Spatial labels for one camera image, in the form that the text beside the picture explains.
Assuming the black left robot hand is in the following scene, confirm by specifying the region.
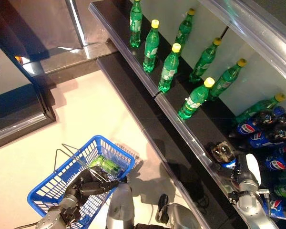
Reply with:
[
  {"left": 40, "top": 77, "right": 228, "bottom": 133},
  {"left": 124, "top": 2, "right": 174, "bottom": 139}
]
[{"left": 66, "top": 166, "right": 122, "bottom": 203}]

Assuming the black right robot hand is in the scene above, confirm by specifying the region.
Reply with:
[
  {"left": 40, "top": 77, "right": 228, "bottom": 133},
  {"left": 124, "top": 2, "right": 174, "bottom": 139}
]
[{"left": 219, "top": 153, "right": 262, "bottom": 187}]

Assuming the cola bottle blue label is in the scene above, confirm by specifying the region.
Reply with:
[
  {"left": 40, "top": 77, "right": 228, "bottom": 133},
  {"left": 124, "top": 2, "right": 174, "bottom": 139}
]
[
  {"left": 264, "top": 198, "right": 286, "bottom": 221},
  {"left": 247, "top": 123, "right": 286, "bottom": 148},
  {"left": 210, "top": 140, "right": 237, "bottom": 170},
  {"left": 264, "top": 145, "right": 286, "bottom": 171},
  {"left": 235, "top": 106, "right": 286, "bottom": 136}
]

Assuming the chrome wire basket handle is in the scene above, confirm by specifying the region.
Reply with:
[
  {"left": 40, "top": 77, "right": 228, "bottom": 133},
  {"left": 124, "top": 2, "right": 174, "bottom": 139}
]
[
  {"left": 53, "top": 148, "right": 105, "bottom": 183},
  {"left": 61, "top": 143, "right": 103, "bottom": 178}
]

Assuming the blue plastic shopping basket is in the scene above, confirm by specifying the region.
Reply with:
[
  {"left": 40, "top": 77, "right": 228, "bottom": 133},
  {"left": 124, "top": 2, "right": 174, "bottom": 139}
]
[{"left": 27, "top": 135, "right": 136, "bottom": 229}]

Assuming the green soda bottle yellow cap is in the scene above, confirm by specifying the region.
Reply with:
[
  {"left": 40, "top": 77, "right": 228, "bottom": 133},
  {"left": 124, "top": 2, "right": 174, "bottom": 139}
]
[
  {"left": 129, "top": 0, "right": 143, "bottom": 48},
  {"left": 208, "top": 58, "right": 247, "bottom": 101},
  {"left": 235, "top": 92, "right": 286, "bottom": 124},
  {"left": 143, "top": 19, "right": 160, "bottom": 73},
  {"left": 87, "top": 154, "right": 122, "bottom": 177},
  {"left": 178, "top": 77, "right": 215, "bottom": 121},
  {"left": 158, "top": 42, "right": 182, "bottom": 94}
]

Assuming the silver left robot leg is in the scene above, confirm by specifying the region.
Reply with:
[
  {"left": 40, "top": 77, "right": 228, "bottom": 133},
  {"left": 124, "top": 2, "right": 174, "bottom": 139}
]
[{"left": 106, "top": 182, "right": 135, "bottom": 229}]

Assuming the silver robot leg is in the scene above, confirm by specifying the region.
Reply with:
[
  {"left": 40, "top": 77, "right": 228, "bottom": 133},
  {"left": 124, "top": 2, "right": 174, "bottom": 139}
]
[
  {"left": 155, "top": 194, "right": 196, "bottom": 229},
  {"left": 106, "top": 182, "right": 135, "bottom": 229}
]

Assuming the silver right robot leg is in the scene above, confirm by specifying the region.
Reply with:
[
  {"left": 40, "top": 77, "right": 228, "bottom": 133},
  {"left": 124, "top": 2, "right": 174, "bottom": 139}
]
[{"left": 155, "top": 194, "right": 196, "bottom": 229}]

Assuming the black low display shelf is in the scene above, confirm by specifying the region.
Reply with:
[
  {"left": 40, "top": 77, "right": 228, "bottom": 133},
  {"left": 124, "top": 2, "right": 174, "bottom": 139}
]
[{"left": 0, "top": 82, "right": 57, "bottom": 152}]

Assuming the dark store shelf unit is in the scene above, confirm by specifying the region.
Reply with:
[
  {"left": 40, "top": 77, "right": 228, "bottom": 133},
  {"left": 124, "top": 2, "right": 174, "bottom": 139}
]
[{"left": 89, "top": 0, "right": 286, "bottom": 229}]

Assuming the grey metal base ledge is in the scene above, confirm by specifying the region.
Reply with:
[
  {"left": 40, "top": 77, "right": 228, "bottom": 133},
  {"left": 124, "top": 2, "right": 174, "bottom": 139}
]
[{"left": 21, "top": 40, "right": 117, "bottom": 74}]

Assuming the dark brown side panel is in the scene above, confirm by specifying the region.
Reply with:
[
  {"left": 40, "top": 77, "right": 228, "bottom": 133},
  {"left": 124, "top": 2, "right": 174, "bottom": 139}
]
[{"left": 0, "top": 0, "right": 51, "bottom": 72}]

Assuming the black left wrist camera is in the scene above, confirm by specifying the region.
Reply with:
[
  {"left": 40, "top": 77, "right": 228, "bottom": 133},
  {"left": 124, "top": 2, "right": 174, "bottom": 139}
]
[{"left": 59, "top": 206, "right": 83, "bottom": 227}]

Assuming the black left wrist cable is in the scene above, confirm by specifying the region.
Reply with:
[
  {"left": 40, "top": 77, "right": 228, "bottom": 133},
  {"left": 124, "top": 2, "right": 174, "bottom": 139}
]
[{"left": 13, "top": 221, "right": 40, "bottom": 229}]

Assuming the chrome vertical post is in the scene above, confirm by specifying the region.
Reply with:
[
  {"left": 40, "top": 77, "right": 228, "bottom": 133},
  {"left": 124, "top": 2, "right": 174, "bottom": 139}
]
[{"left": 65, "top": 0, "right": 85, "bottom": 50}]

